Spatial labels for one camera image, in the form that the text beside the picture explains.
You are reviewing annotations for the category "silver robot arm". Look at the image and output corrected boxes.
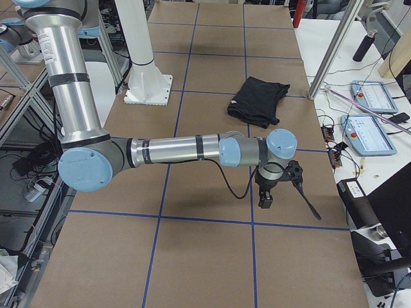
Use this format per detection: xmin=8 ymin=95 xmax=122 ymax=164
xmin=18 ymin=1 xmax=300 ymax=209
xmin=1 ymin=17 xmax=33 ymax=53

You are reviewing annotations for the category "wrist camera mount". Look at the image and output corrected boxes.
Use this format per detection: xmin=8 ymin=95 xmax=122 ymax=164
xmin=283 ymin=160 xmax=303 ymax=187

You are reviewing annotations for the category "black computer monitor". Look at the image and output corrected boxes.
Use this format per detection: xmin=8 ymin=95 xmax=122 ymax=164
xmin=349 ymin=169 xmax=411 ymax=283

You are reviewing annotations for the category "aluminium frame post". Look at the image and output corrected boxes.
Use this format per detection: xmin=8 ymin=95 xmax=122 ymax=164
xmin=308 ymin=0 xmax=365 ymax=100

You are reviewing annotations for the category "upper teach pendant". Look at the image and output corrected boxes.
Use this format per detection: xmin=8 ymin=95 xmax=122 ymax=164
xmin=350 ymin=80 xmax=398 ymax=114

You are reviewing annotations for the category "red fire extinguisher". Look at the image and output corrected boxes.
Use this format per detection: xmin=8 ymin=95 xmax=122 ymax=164
xmin=293 ymin=0 xmax=307 ymax=28

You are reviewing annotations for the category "teach pendant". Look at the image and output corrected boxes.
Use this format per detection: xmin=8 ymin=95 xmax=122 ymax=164
xmin=350 ymin=80 xmax=398 ymax=114
xmin=340 ymin=114 xmax=397 ymax=157

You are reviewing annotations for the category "black box with label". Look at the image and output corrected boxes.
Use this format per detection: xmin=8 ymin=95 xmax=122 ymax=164
xmin=337 ymin=178 xmax=379 ymax=228

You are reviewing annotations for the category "lower teach pendant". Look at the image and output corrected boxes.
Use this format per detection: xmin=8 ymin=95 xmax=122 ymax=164
xmin=340 ymin=114 xmax=397 ymax=157

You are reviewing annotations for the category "black graphic t-shirt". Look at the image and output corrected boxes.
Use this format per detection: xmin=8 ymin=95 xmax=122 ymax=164
xmin=227 ymin=76 xmax=290 ymax=129

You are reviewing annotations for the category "right black braided cable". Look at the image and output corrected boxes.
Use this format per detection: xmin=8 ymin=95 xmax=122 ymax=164
xmin=211 ymin=158 xmax=322 ymax=221

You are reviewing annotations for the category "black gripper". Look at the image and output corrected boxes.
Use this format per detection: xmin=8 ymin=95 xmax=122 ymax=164
xmin=254 ymin=175 xmax=280 ymax=209

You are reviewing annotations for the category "black water bottle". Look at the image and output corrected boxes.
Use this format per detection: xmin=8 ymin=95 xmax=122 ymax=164
xmin=352 ymin=29 xmax=378 ymax=62

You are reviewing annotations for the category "orange electronics board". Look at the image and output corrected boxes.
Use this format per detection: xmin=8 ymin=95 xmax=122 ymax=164
xmin=321 ymin=125 xmax=335 ymax=142

